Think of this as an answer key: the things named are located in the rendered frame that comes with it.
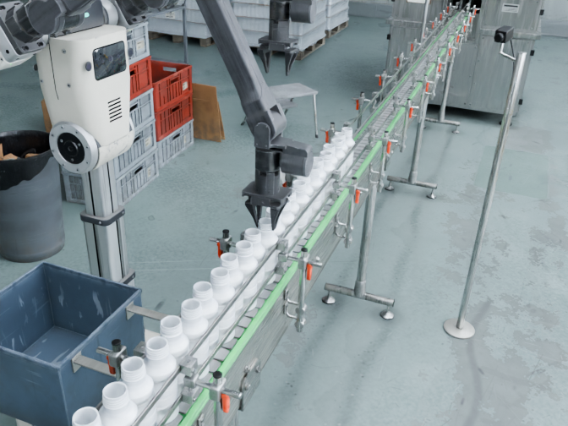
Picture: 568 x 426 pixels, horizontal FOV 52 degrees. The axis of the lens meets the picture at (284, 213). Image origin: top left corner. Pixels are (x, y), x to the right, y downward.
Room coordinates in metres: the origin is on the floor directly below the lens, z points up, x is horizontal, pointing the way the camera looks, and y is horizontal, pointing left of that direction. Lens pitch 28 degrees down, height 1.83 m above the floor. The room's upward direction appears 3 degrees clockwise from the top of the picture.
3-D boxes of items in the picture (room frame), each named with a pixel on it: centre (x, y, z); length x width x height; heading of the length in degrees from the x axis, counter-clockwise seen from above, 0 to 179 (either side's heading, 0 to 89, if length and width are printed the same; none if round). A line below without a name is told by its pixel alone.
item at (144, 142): (3.70, 1.21, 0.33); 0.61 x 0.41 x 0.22; 166
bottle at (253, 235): (1.15, 0.07, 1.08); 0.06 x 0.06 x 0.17
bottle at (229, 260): (1.04, 0.11, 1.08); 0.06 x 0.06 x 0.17
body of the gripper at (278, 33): (1.68, 0.04, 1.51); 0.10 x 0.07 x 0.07; 70
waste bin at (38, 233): (2.88, 1.45, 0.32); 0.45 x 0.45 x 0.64
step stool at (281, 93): (5.02, 0.08, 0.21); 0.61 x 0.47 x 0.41; 33
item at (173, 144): (4.40, 1.06, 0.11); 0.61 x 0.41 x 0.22; 163
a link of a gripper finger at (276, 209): (1.20, 0.03, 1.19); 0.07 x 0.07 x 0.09; 70
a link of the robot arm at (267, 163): (1.20, 0.04, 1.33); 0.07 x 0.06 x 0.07; 70
